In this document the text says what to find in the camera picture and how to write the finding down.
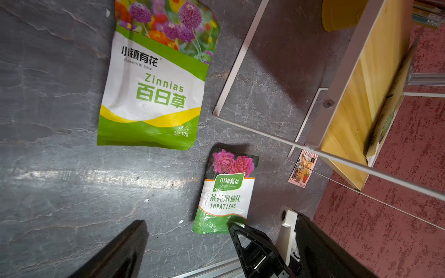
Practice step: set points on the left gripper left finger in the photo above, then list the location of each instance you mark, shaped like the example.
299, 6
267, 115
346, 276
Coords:
121, 258

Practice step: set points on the green rose impatiens seed bag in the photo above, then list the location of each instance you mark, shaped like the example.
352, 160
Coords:
226, 193

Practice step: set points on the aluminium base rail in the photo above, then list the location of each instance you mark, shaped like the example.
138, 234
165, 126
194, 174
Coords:
230, 268

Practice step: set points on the white frame wooden shelf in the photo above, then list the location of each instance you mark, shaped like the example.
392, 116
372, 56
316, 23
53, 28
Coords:
372, 62

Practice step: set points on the pink shop picture seed bag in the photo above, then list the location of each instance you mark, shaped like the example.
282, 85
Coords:
303, 169

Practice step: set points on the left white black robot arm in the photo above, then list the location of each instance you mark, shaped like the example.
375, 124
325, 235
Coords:
302, 250

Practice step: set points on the right aluminium corner post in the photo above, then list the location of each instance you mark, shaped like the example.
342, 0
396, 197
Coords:
426, 79

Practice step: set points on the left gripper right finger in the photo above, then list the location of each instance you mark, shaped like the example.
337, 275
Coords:
257, 254

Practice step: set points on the green white zinnias seed bag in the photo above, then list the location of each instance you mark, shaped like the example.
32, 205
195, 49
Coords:
160, 54

